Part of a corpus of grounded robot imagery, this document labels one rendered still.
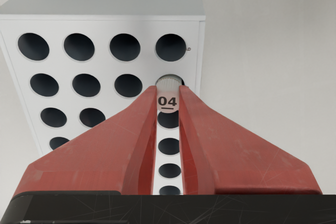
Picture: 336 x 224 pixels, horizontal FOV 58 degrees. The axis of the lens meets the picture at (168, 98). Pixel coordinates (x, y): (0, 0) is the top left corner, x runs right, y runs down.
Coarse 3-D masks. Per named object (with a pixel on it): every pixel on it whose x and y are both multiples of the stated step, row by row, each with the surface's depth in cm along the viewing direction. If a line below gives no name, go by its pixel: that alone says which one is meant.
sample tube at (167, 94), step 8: (160, 80) 13; (168, 80) 13; (176, 80) 13; (160, 88) 13; (168, 88) 12; (176, 88) 13; (160, 96) 12; (168, 96) 12; (176, 96) 12; (160, 104) 13; (168, 104) 13; (176, 104) 13; (168, 112) 13
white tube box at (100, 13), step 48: (48, 0) 13; (96, 0) 13; (144, 0) 13; (192, 0) 13; (48, 48) 14; (96, 48) 13; (144, 48) 12; (192, 48) 12; (48, 96) 14; (96, 96) 14; (48, 144) 16
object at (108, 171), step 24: (144, 96) 11; (120, 120) 8; (144, 120) 8; (72, 144) 7; (96, 144) 7; (120, 144) 7; (144, 144) 8; (48, 168) 6; (72, 168) 6; (96, 168) 6; (120, 168) 6; (144, 168) 11; (24, 192) 5; (48, 192) 5; (72, 192) 5; (96, 192) 5; (120, 192) 5; (144, 192) 10; (24, 216) 5; (48, 216) 5; (72, 216) 5; (96, 216) 5; (120, 216) 5; (144, 216) 5; (168, 216) 5; (192, 216) 5; (216, 216) 5; (240, 216) 5; (264, 216) 5; (288, 216) 5; (312, 216) 5
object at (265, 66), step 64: (0, 0) 15; (256, 0) 15; (320, 0) 15; (0, 64) 17; (256, 64) 17; (320, 64) 17; (0, 128) 20; (256, 128) 20; (320, 128) 20; (0, 192) 24
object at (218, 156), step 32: (192, 96) 11; (192, 128) 8; (224, 128) 8; (192, 160) 11; (224, 160) 6; (256, 160) 6; (288, 160) 6; (192, 192) 10; (224, 192) 5; (256, 192) 5; (288, 192) 5; (320, 192) 5
